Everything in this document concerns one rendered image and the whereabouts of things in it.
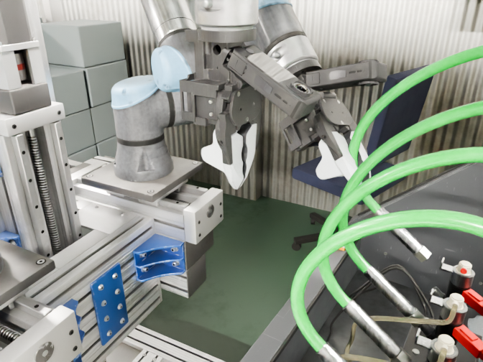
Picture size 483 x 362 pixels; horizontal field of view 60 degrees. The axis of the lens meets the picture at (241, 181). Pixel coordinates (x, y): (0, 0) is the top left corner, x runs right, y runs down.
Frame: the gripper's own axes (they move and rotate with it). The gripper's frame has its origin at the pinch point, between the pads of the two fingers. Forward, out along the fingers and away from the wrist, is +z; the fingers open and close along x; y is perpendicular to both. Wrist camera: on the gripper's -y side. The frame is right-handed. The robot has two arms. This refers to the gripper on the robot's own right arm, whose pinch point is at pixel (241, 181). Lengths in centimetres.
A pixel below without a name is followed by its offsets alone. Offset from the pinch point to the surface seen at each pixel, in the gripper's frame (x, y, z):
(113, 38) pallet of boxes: -170, 216, 12
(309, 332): 12.6, -16.5, 8.6
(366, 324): 4.7, -20.7, 11.7
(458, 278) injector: -10.6, -28.6, 11.8
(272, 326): -3.8, -3.9, 27.9
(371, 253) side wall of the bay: -43, -10, 34
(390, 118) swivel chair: -166, 18, 37
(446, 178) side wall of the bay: -43.0, -22.0, 11.1
